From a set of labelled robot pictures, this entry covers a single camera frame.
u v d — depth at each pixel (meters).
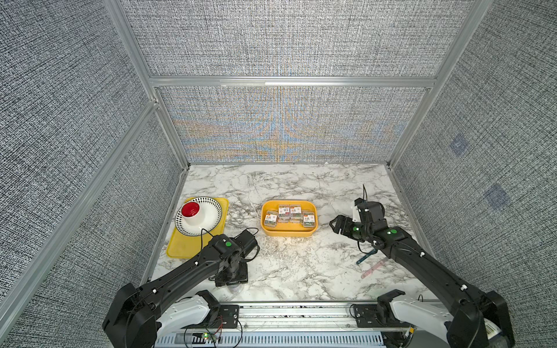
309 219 0.92
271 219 0.92
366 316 0.73
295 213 0.95
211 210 1.00
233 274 0.67
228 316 0.73
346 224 0.73
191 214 0.90
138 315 0.39
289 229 0.92
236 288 0.76
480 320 0.38
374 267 0.85
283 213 0.95
